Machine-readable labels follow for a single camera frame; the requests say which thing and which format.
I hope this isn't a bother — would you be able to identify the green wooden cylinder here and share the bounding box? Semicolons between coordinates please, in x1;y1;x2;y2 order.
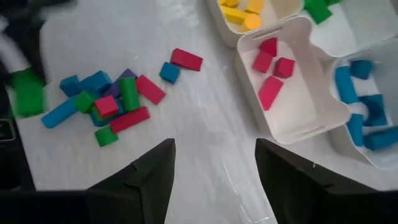
118;77;141;112

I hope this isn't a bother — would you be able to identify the purple wooden block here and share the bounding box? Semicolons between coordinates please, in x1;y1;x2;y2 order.
104;68;137;98

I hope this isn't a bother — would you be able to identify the yellow wooden cube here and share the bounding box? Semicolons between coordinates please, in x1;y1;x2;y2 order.
245;0;265;15

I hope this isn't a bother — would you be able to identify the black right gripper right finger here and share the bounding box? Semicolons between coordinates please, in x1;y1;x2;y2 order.
255;139;398;224

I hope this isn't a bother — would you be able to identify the yellow wooden long block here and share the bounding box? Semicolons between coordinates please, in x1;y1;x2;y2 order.
219;0;240;9
220;5;249;26

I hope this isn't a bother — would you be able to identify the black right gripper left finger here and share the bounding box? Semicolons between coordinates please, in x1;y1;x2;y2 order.
0;139;177;224

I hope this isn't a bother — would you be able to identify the red wooden cube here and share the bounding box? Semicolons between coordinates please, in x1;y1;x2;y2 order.
252;50;274;75
259;37;278;58
94;95;120;119
272;57;295;79

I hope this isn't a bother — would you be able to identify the green wooden cube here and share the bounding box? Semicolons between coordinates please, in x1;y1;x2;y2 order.
94;126;119;147
73;91;97;114

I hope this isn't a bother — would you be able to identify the yellow wooden cylinder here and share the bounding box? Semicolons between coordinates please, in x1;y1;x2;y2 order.
239;14;262;34

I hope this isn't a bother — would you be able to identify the red wooden long block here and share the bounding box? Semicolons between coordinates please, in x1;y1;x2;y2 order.
136;74;167;106
109;106;151;134
170;48;204;72
257;76;284;112

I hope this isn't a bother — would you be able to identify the blue wooden arch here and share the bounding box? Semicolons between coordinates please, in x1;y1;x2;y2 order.
359;94;389;128

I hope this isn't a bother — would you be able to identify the white plastic bin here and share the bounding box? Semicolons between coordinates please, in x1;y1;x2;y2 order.
205;0;305;49
328;39;398;171
235;16;352;146
303;0;398;57

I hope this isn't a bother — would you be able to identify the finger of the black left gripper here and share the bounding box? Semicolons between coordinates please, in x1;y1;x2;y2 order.
0;58;15;94
18;18;47;85

